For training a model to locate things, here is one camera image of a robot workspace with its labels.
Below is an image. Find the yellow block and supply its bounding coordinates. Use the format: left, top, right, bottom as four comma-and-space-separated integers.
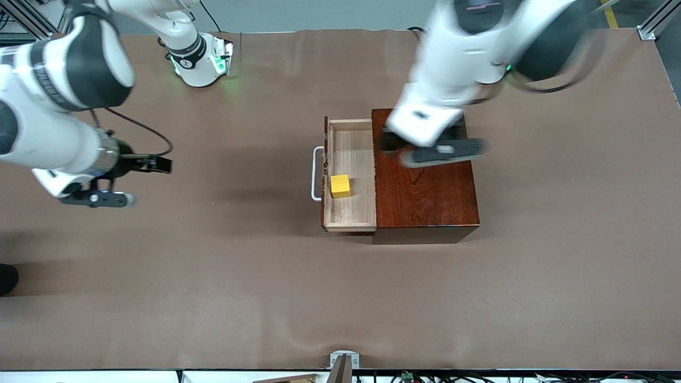
330, 174, 352, 199

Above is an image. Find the wooden drawer with white handle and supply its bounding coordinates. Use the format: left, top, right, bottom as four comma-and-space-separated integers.
311, 117, 378, 233

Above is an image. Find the dark red wooden cabinet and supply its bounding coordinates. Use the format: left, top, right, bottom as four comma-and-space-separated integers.
371, 108, 481, 245

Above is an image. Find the brown table cover sheet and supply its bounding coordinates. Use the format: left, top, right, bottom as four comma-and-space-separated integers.
0, 29, 681, 371

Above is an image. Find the black round object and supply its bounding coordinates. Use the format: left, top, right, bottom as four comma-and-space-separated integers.
0, 263, 19, 297

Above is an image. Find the white table edge panel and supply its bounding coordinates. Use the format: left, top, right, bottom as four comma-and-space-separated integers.
182, 371, 330, 383
0, 371, 179, 383

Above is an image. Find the long black looping cable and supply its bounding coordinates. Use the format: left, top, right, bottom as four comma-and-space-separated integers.
510, 32, 603, 95

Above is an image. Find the aluminium frame profile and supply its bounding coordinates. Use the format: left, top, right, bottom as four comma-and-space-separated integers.
0, 0, 70, 46
637, 0, 675, 41

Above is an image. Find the grey metal mounting bracket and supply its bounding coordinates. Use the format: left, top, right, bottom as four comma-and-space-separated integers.
327, 351, 360, 383

